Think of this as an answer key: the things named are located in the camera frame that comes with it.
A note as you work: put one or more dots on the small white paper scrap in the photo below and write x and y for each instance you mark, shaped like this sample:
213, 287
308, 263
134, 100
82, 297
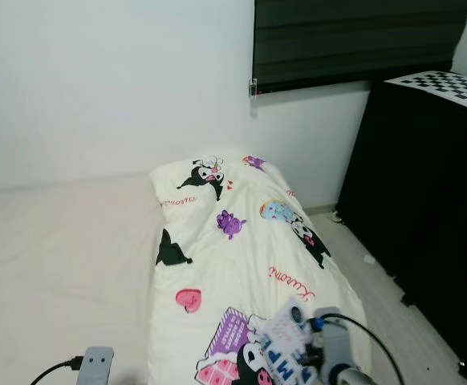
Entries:
369, 260

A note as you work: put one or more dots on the cream bed mattress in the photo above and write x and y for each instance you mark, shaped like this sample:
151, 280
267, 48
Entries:
57, 273

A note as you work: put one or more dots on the dark window blind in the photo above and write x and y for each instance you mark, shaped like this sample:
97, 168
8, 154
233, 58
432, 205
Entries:
362, 40

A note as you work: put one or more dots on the white book with blue letters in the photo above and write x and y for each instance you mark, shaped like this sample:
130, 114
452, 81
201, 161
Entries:
286, 345

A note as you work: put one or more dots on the light grey right wrist camera mount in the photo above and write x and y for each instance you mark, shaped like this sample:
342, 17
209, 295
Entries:
339, 341

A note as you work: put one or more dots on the black white checkerboard sheet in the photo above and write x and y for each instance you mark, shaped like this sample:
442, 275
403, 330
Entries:
450, 87

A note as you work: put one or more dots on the black cabinet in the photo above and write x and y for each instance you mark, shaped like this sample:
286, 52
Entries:
426, 208

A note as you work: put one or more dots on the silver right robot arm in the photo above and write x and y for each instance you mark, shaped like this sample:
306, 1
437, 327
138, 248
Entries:
358, 377

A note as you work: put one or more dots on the cream cartoon print comforter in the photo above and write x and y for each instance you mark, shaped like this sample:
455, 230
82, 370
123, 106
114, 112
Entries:
249, 265

